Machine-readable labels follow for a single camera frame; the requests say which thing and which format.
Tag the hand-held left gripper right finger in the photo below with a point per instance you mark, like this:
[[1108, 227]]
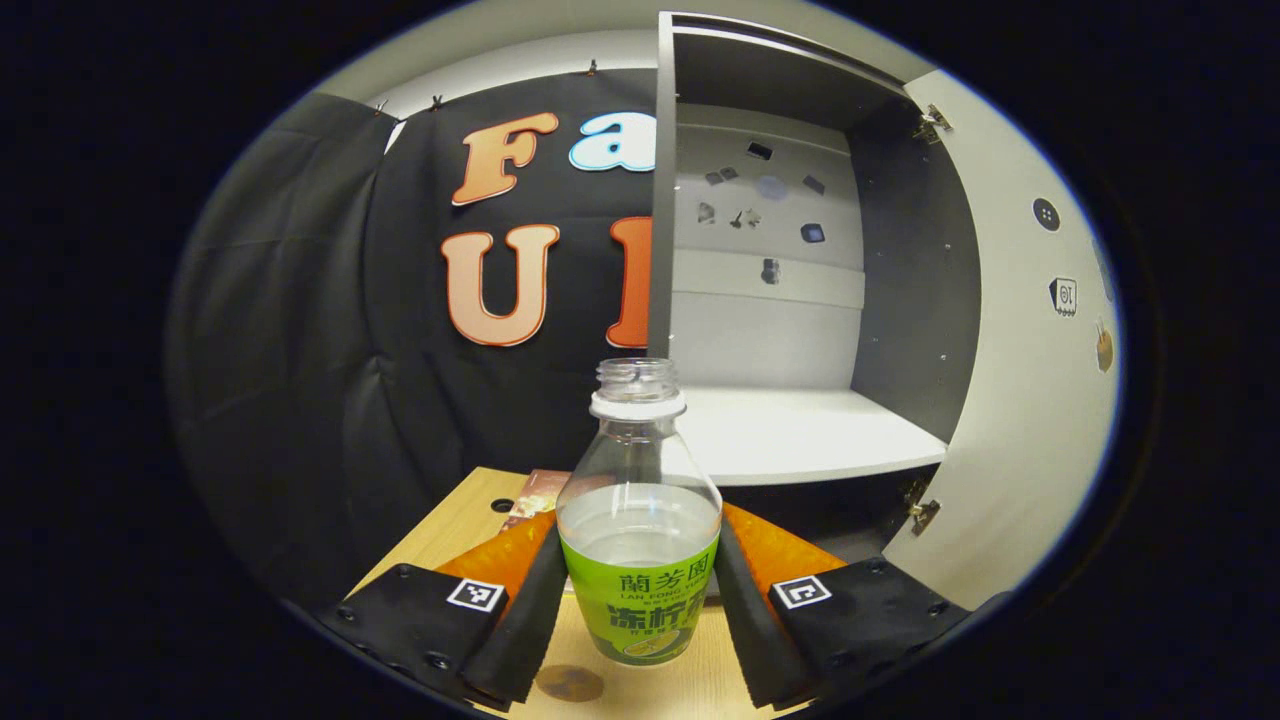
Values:
[[745, 620]]

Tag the black backdrop cloth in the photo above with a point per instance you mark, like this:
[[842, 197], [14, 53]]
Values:
[[300, 400]]

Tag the green label plastic bottle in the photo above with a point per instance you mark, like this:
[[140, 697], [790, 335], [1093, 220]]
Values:
[[640, 580]]

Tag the beige cabinet door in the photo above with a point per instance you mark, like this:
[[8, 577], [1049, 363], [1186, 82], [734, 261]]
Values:
[[1020, 400]]

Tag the dark grey cabinet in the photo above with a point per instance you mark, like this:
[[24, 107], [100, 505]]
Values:
[[915, 280]]

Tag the brown round coaster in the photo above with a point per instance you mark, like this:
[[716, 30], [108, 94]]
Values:
[[570, 683]]

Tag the metal cabinet hinge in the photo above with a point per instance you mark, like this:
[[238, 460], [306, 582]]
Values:
[[920, 510], [932, 122]]

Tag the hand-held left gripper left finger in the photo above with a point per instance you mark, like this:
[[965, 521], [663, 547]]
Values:
[[535, 620]]

